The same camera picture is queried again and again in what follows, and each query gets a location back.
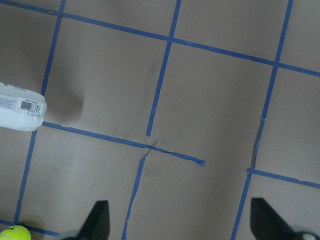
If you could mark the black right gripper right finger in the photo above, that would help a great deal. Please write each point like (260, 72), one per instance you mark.
(266, 223)

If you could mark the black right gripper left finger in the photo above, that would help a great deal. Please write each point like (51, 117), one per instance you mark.
(97, 224)

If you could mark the clear tennis ball can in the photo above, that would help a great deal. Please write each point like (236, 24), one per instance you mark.
(21, 109)

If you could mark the tennis ball near right base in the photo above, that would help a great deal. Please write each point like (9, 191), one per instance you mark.
(15, 232)

